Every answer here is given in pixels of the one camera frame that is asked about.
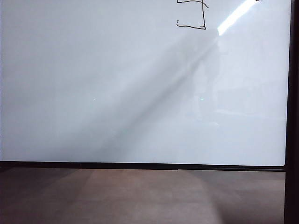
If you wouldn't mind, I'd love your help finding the whiteboard with black frame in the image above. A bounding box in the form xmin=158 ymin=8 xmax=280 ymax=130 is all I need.
xmin=0 ymin=0 xmax=292 ymax=171

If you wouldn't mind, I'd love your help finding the black whiteboard stand post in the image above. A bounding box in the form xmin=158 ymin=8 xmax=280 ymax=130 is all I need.
xmin=283 ymin=0 xmax=299 ymax=224

